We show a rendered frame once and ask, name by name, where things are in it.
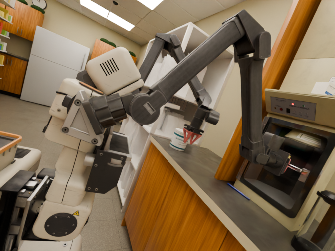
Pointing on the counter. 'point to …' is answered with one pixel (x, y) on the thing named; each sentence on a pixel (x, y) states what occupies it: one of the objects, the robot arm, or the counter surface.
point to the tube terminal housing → (304, 70)
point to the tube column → (319, 34)
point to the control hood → (320, 112)
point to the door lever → (297, 169)
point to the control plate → (275, 102)
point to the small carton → (323, 88)
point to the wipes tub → (178, 140)
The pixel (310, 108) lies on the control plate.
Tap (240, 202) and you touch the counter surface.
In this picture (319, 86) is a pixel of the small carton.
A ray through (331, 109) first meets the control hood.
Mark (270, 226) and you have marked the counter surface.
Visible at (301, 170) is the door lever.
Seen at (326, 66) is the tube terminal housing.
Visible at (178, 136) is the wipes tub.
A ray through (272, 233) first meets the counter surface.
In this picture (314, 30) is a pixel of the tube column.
